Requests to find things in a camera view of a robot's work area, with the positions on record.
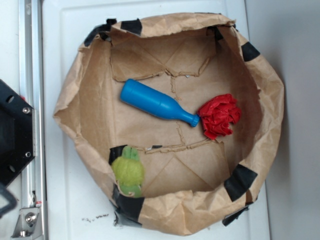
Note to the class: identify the blue plastic bottle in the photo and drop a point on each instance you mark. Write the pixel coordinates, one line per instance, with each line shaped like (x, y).
(155, 103)

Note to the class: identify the crumpled red paper ball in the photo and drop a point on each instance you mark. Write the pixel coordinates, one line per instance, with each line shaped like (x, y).
(217, 114)

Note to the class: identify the green plush toy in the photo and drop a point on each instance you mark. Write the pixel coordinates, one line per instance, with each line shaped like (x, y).
(129, 172)

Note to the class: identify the brown paper bag bin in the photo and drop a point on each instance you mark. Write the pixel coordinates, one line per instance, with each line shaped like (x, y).
(190, 181)

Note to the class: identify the aluminium frame rail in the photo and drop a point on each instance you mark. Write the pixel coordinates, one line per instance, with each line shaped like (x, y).
(31, 86)

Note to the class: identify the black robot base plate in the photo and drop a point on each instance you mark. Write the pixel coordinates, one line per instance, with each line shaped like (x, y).
(16, 134)

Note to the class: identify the metal corner bracket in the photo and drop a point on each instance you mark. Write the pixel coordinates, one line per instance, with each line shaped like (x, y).
(28, 225)

